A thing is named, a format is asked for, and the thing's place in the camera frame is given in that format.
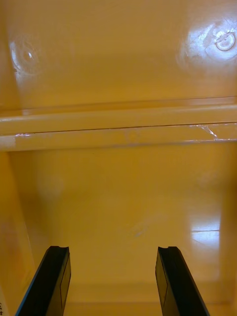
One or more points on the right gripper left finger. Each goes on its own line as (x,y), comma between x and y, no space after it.
(47,291)

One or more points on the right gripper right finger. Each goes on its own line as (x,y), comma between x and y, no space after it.
(177,291)

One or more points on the yellow-orange plastic bin with handwriting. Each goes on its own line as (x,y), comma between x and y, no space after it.
(118,209)

